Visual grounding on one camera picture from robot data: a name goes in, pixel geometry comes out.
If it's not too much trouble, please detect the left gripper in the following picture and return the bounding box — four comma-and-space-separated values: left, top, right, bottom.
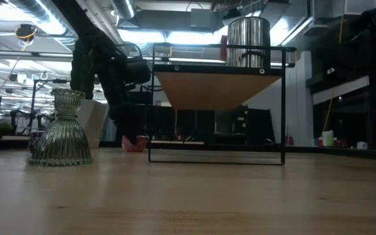
108, 101, 149, 147

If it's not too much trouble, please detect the silver tin can candle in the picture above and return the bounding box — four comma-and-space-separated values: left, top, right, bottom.
220, 16, 272, 69

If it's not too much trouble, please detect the white faceted plant pot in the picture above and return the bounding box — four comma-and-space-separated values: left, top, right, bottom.
76, 99, 110, 149

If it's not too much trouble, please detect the black room divider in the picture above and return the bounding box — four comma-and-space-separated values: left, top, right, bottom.
142, 104, 275, 146

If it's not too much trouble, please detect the green potted plant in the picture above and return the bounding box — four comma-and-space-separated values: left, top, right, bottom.
0, 120, 14, 133

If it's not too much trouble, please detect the white plastic jug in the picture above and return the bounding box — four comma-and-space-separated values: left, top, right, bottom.
321, 129, 335, 148

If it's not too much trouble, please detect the wooden shelf black metal frame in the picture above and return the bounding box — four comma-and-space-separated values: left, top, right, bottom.
148, 42, 296, 166

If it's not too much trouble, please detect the silver round air duct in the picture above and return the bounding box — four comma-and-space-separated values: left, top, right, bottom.
111, 0, 137, 20

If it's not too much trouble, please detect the yellow power cord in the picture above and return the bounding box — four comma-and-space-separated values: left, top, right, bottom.
321, 14, 345, 133

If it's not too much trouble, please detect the black extrusion frame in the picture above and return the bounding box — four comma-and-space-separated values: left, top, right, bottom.
0, 136, 376, 161

